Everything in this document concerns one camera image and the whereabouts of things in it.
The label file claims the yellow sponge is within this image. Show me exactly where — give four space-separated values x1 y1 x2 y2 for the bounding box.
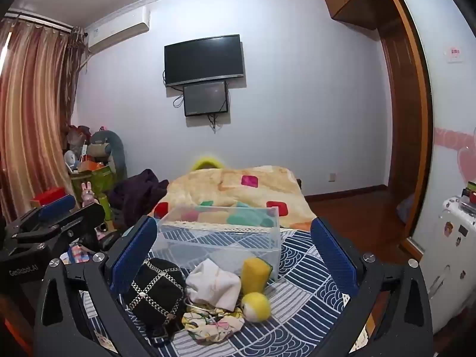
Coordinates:
240 256 273 294

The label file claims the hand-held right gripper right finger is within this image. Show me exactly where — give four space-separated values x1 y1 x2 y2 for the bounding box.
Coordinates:
310 217 434 357

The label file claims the clear plastic storage box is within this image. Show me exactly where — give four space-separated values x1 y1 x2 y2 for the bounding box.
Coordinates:
151 204 281 282

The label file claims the blue patterned tablecloth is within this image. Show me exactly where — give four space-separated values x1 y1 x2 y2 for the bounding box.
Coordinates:
79 227 377 357

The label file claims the grey plush toy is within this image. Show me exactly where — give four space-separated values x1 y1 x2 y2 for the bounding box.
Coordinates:
88 128 128 180

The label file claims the white sliding wardrobe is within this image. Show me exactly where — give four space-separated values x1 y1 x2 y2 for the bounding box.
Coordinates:
390 0 476 337

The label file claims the yellow fuzzy ball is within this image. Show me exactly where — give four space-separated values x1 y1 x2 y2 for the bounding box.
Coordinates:
240 292 272 323

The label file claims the brown wooden door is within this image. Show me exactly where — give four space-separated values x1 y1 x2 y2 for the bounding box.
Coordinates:
379 26 429 239

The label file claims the white cloth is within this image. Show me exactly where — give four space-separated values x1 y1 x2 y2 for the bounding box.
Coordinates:
185 259 242 311

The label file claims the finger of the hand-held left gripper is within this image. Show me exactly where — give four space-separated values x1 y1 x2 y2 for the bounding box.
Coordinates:
13 203 107 245
7 194 78 228

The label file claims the small black monitor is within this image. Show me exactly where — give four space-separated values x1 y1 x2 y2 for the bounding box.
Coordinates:
182 81 229 117

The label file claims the white air conditioner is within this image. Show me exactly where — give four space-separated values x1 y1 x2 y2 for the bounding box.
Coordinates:
7 7 150 57

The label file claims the floral scrunchie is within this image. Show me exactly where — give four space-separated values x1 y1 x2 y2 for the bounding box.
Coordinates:
181 302 245 345

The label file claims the green storage box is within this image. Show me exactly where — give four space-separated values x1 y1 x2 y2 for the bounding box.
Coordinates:
70 167 117 209

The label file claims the striped red curtain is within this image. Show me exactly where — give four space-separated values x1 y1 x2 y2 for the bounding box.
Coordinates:
0 17 87 224

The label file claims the beige patchwork blanket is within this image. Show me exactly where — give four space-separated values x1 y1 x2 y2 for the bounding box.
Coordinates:
147 165 317 232

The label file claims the grey blue bundle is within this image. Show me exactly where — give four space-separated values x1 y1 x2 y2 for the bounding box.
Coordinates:
395 192 416 224

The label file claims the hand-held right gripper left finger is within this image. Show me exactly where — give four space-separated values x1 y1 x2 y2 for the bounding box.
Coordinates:
33 216 165 357

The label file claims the dark purple cloth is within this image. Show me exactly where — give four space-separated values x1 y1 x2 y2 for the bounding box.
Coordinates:
108 168 170 232

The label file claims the wall-mounted black television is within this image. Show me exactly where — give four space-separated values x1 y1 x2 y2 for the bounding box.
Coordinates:
164 34 245 88

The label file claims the green bottle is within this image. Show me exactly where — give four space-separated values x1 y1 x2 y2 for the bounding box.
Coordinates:
98 193 113 221

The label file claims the red box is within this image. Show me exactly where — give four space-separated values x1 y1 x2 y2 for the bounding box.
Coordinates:
31 187 66 208

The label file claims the white lace runner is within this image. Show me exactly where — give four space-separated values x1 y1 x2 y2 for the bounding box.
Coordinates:
158 220 314 239

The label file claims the yellow hoop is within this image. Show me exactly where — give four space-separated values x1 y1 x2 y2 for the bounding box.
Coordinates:
189 155 226 172

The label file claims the pink rabbit figure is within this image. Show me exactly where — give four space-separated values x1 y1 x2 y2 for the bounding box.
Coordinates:
81 181 99 208

